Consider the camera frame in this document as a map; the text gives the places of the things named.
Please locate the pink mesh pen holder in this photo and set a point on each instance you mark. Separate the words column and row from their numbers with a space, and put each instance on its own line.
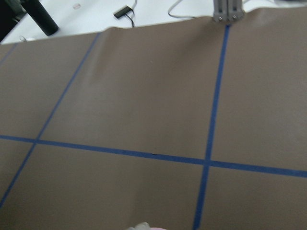
column 144, row 226

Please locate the small black sensor box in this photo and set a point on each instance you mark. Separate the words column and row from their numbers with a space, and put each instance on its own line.
column 123, row 12

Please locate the black water bottle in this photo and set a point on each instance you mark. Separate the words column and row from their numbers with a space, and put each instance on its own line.
column 40, row 16

